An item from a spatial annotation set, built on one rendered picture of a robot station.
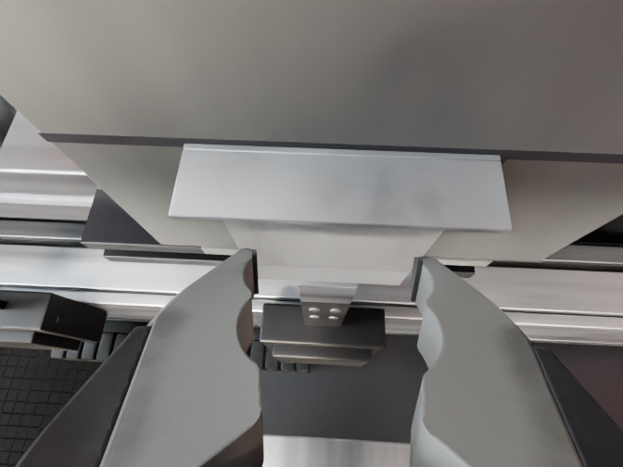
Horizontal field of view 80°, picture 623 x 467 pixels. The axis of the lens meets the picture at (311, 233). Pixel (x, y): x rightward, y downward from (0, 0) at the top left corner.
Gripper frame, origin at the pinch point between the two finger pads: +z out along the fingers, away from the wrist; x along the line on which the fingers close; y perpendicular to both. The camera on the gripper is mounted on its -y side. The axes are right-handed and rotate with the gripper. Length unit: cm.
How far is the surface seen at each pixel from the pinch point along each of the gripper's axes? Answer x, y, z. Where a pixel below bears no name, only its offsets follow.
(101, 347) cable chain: -31, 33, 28
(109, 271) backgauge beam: -24.8, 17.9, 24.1
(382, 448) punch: 2.5, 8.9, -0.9
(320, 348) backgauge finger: -0.2, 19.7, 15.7
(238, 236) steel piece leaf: -4.0, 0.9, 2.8
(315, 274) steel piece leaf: -0.8, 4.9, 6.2
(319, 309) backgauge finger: -0.5, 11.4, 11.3
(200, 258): -7.0, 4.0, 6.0
